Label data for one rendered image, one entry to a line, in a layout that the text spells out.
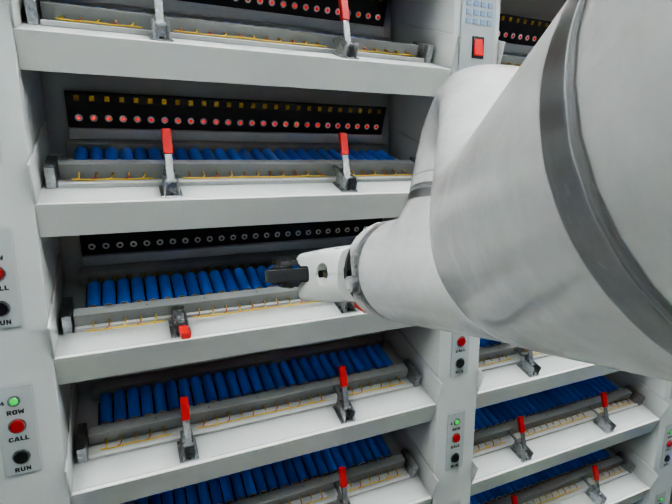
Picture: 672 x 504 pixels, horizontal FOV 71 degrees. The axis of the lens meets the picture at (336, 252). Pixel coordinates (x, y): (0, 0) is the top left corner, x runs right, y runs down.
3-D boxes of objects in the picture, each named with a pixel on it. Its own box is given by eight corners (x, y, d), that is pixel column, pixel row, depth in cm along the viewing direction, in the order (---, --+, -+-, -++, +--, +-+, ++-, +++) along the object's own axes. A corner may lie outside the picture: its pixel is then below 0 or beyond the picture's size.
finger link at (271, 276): (272, 284, 43) (260, 282, 48) (351, 277, 45) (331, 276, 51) (271, 271, 43) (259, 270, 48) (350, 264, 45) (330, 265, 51)
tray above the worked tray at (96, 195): (440, 215, 83) (460, 137, 77) (40, 238, 59) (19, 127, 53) (386, 174, 99) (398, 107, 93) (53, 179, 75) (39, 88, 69)
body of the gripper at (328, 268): (339, 321, 38) (294, 310, 49) (443, 307, 42) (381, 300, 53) (333, 229, 38) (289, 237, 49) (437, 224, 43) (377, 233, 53)
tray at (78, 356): (435, 322, 87) (448, 278, 83) (57, 385, 63) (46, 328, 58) (384, 267, 103) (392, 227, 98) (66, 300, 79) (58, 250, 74)
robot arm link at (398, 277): (371, 196, 37) (348, 311, 36) (487, 161, 25) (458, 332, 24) (456, 223, 41) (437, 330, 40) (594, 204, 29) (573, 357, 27)
